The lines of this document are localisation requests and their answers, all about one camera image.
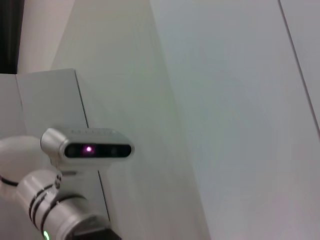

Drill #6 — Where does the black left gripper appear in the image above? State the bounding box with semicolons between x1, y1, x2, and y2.
71;221;123;240

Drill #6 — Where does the white cabinet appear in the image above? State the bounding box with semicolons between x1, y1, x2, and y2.
0;68;111;222

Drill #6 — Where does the silver head depth camera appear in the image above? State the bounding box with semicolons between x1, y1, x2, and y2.
40;127;136;168

